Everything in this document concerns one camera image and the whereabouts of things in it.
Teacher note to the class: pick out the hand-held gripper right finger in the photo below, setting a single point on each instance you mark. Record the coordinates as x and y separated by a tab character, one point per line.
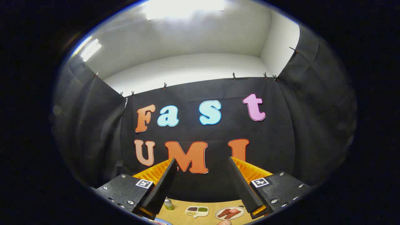
242	187

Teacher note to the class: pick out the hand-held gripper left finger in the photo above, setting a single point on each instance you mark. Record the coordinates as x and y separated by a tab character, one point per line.
162	187

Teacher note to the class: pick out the pink ham slice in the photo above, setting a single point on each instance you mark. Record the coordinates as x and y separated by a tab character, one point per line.
224	222

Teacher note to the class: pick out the green label metal bottle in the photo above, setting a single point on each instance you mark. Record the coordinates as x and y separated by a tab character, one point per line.
168	204

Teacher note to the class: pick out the brown meat slice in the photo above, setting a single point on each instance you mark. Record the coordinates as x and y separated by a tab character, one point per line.
223	213
234	215

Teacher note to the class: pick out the white oval meat plate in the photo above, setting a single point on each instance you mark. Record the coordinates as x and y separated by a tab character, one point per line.
239	216

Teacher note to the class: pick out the blue round plate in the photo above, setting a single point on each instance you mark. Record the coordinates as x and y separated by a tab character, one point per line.
162	222

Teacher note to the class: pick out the white divided bean dish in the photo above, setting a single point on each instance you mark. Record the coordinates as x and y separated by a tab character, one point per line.
197	211

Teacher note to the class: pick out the row of small cloth clips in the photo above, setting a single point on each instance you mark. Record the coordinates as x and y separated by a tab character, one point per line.
233	76

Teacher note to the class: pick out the narrow ceiling light panel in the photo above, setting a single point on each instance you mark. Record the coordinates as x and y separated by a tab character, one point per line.
91	49

